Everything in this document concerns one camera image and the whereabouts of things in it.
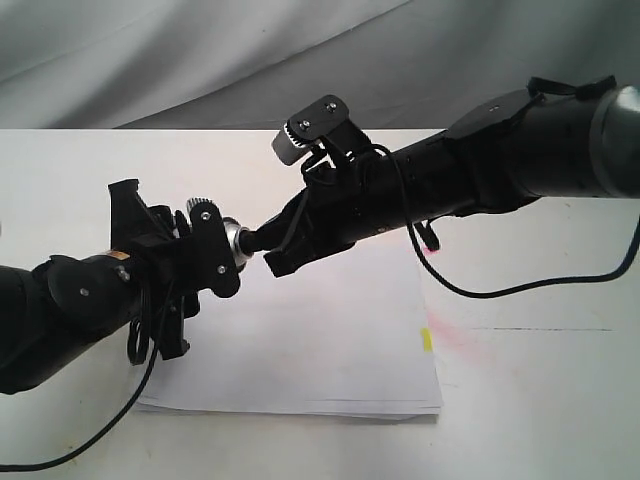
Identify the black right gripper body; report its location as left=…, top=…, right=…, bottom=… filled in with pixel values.
left=272, top=94, right=415, bottom=260

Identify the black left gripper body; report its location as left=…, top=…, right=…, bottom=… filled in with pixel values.
left=113, top=201, right=240, bottom=313

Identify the white dotted spray paint can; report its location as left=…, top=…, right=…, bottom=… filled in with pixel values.
left=223, top=217, right=262, bottom=272

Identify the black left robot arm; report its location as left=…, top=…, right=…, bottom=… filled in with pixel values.
left=1, top=179, right=246, bottom=394

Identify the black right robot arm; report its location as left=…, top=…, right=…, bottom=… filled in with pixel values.
left=249, top=77, right=639, bottom=276

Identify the white paper stack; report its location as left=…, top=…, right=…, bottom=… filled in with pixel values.
left=139, top=238, right=443, bottom=419

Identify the yellow sticky tab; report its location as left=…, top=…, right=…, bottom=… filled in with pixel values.
left=421, top=328, right=433, bottom=352

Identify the grey backdrop cloth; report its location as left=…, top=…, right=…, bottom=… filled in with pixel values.
left=1, top=1, right=639, bottom=129

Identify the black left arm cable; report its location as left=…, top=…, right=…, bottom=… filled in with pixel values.
left=0, top=279, right=176, bottom=472

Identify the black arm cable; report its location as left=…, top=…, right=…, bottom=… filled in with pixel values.
left=369, top=143, right=640, bottom=300
left=0, top=279, right=176, bottom=472

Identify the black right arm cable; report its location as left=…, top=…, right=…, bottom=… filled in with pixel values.
left=369, top=143, right=640, bottom=300

